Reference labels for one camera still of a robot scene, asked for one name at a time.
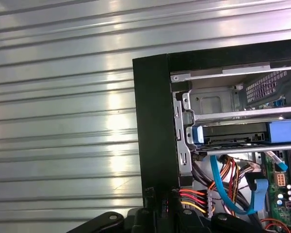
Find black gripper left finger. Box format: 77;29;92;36
65;187;161;233

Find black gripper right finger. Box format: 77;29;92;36
171;188;260;233

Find red orange yellow power wire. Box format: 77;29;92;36
160;155;242;218

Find blue SATA wire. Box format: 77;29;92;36
210;150;289;216

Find grey metal disk bay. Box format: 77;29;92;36
170;62;291;182

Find green motherboard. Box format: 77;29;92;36
261;145;291;233

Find black open PC case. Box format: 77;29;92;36
132;37;291;233

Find black RAM slot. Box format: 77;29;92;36
286;145;291;182

